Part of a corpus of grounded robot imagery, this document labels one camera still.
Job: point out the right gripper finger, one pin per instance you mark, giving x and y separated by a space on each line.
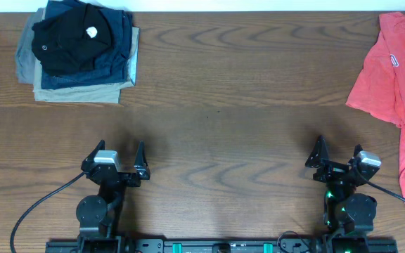
318 155
357 150

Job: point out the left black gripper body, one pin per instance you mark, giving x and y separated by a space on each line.
130 181

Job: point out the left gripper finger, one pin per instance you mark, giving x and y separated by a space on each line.
90 158
141 164

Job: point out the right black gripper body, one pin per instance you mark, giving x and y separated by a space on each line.
332 171

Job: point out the red printed t-shirt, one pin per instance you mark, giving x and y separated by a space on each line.
380 87

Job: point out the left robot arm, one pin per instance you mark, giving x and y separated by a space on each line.
99 214

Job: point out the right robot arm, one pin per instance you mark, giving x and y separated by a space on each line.
347 214

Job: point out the beige folded garment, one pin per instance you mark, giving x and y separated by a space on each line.
102 93

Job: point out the navy folded garment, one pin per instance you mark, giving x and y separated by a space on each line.
109 67

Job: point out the light blue folded garment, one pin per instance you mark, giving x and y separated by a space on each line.
132 66

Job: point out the black folded garment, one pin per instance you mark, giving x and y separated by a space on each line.
70 42

